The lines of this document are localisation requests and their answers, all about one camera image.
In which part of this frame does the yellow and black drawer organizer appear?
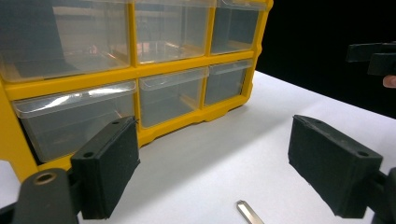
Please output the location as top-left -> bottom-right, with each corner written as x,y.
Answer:
0,0 -> 275,183

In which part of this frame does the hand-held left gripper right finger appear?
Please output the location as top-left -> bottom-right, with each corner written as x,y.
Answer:
288,114 -> 384,219

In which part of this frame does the small metal strip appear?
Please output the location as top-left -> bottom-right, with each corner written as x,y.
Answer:
235,199 -> 265,224

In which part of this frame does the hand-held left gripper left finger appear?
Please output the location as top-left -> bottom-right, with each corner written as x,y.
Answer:
69,115 -> 141,220

